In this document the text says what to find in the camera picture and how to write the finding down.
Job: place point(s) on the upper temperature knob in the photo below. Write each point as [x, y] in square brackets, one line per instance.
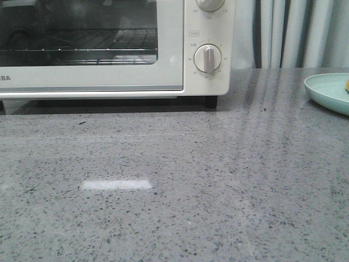
[210, 5]

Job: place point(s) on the lower timer knob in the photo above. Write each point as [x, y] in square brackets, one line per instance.
[207, 58]

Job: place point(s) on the grey white curtain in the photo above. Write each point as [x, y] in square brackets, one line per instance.
[290, 34]

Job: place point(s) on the metal wire oven rack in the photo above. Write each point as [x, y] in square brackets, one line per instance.
[79, 48]

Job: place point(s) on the cream white toaster oven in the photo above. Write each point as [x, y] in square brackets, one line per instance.
[200, 28]

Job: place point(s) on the black oven foot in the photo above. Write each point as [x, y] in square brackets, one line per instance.
[211, 102]

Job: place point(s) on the golden bread roll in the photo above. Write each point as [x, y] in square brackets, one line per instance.
[347, 86]

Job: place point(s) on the mint green plate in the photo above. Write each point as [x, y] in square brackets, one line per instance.
[329, 90]

